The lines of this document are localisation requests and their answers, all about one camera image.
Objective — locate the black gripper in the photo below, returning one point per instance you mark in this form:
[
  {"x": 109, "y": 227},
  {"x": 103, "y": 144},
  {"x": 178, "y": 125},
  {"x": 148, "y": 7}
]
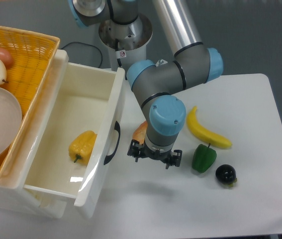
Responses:
[{"x": 155, "y": 152}]

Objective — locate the white top drawer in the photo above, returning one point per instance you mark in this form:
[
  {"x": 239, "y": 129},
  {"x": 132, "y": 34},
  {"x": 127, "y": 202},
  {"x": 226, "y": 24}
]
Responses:
[{"x": 89, "y": 99}]

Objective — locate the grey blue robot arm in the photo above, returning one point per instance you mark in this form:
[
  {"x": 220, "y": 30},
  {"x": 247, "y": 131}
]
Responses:
[{"x": 154, "y": 87}]

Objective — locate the white drawer cabinet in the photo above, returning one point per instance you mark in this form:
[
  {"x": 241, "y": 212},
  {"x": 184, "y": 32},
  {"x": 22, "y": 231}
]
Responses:
[{"x": 13, "y": 195}]

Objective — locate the toast bread slice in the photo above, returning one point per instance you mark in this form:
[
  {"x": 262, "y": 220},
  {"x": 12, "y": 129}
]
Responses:
[{"x": 140, "y": 132}]

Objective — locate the yellow banana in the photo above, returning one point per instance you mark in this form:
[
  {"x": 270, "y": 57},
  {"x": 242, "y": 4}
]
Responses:
[{"x": 204, "y": 134}]

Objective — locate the green bell pepper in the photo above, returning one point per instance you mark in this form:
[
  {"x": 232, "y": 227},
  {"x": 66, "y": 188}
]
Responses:
[{"x": 203, "y": 158}]

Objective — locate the dark purple mangosteen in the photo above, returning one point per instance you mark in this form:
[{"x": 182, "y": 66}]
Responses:
[{"x": 226, "y": 175}]

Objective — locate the yellow bell pepper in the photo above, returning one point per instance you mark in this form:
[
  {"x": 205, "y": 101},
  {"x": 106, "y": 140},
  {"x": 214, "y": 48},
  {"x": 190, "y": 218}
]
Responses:
[{"x": 80, "y": 149}]

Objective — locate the yellow wicker basket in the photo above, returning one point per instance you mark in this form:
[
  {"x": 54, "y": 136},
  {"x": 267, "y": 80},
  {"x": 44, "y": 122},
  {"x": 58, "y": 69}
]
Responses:
[{"x": 33, "y": 54}]

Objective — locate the pink peach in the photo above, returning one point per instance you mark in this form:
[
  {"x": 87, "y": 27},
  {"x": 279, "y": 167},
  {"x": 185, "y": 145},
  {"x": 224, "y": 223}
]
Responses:
[{"x": 6, "y": 58}]

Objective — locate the black drawer handle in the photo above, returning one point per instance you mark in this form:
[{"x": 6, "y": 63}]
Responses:
[{"x": 115, "y": 139}]

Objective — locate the metal table clamp bracket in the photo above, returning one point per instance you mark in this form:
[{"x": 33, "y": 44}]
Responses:
[{"x": 161, "y": 62}]

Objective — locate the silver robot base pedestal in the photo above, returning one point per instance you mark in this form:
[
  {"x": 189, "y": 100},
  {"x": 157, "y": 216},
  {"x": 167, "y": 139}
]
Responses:
[{"x": 126, "y": 44}]

